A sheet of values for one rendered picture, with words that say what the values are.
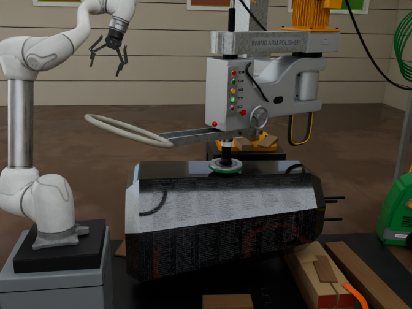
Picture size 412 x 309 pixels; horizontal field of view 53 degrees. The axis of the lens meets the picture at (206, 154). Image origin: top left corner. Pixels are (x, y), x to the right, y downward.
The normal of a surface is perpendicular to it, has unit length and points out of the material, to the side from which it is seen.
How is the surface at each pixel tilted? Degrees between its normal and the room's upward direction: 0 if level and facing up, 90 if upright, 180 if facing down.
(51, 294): 90
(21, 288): 90
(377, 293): 0
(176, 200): 45
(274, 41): 90
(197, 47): 90
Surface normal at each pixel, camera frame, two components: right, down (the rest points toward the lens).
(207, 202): 0.13, -0.45
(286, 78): 0.57, 0.27
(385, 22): 0.15, 0.32
